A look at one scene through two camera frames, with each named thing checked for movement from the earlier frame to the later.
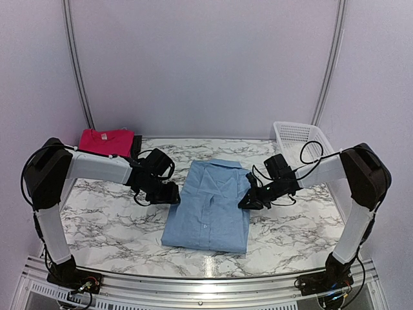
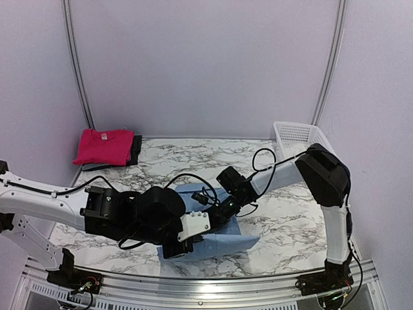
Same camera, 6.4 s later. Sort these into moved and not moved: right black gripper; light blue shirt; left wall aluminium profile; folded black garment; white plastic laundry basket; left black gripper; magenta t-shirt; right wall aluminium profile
Moved: light blue shirt; right black gripper; left black gripper
Not moved: left wall aluminium profile; folded black garment; right wall aluminium profile; white plastic laundry basket; magenta t-shirt
